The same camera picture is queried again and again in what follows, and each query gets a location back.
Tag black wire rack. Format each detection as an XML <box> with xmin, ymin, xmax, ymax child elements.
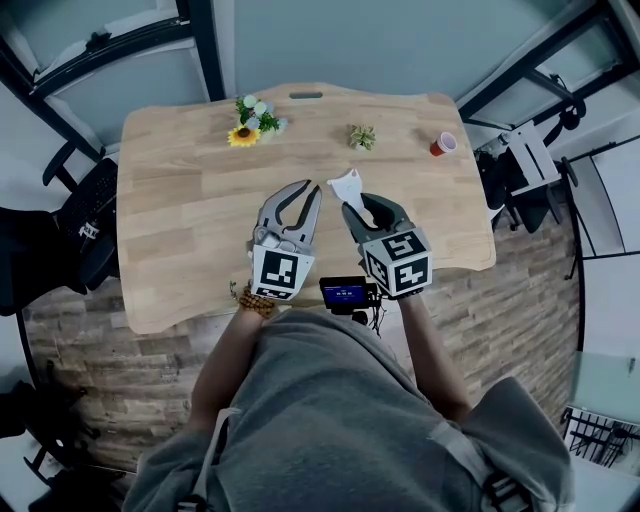
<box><xmin>559</xmin><ymin>405</ymin><xmax>640</xmax><ymax>469</ymax></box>

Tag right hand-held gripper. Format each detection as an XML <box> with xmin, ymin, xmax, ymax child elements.
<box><xmin>341</xmin><ymin>192</ymin><xmax>433</xmax><ymax>301</ymax></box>

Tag small potted succulent plant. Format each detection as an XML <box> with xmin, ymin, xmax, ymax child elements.
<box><xmin>348</xmin><ymin>123</ymin><xmax>377</xmax><ymax>152</ymax></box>

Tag person's right forearm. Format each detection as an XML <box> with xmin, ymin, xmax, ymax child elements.
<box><xmin>399</xmin><ymin>294</ymin><xmax>474</xmax><ymax>424</ymax></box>

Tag person's left forearm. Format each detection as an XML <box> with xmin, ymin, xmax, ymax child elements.
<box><xmin>189</xmin><ymin>307</ymin><xmax>276</xmax><ymax>434</ymax></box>

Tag artificial flower bouquet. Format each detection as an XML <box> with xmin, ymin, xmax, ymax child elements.
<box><xmin>227</xmin><ymin>94</ymin><xmax>290</xmax><ymax>149</ymax></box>

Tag black swivel chair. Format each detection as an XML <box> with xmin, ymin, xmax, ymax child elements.
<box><xmin>0</xmin><ymin>359</ymin><xmax>101</xmax><ymax>481</ymax></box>

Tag person's grey shirt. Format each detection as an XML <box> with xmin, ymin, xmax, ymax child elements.
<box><xmin>122</xmin><ymin>307</ymin><xmax>576</xmax><ymax>512</ymax></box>

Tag white board on black stand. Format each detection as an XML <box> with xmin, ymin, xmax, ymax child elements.
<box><xmin>562</xmin><ymin>139</ymin><xmax>640</xmax><ymax>281</ymax></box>

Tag wooden bead bracelet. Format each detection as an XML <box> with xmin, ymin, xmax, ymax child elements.
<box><xmin>230</xmin><ymin>280</ymin><xmax>279</xmax><ymax>319</ymax></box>

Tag small black monitor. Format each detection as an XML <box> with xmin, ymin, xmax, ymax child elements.
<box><xmin>318</xmin><ymin>275</ymin><xmax>381</xmax><ymax>315</ymax></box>

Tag white slatted chair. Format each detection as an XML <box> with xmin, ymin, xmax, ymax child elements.
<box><xmin>502</xmin><ymin>119</ymin><xmax>561</xmax><ymax>196</ymax></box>

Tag small white object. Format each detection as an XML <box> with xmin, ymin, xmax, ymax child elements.
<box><xmin>326</xmin><ymin>167</ymin><xmax>375</xmax><ymax>222</ymax></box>

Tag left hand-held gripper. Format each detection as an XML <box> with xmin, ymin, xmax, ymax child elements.
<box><xmin>247</xmin><ymin>179</ymin><xmax>323</xmax><ymax>303</ymax></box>

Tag black window frame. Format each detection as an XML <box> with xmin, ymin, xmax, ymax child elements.
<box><xmin>0</xmin><ymin>0</ymin><xmax>640</xmax><ymax>161</ymax></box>

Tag black office chair with headrest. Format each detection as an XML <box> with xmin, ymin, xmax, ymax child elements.
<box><xmin>474</xmin><ymin>97</ymin><xmax>587</xmax><ymax>234</ymax></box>

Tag grey strap with black buckle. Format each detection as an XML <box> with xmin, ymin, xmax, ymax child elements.
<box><xmin>427</xmin><ymin>419</ymin><xmax>531</xmax><ymax>512</ymax></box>

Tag black mesh office chair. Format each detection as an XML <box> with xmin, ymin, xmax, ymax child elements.
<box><xmin>0</xmin><ymin>142</ymin><xmax>121</xmax><ymax>317</ymax></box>

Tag black cables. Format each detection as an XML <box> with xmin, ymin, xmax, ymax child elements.
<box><xmin>367</xmin><ymin>294</ymin><xmax>396</xmax><ymax>337</ymax></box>

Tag red cup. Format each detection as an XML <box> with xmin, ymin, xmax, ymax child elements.
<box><xmin>429</xmin><ymin>131</ymin><xmax>458</xmax><ymax>158</ymax></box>

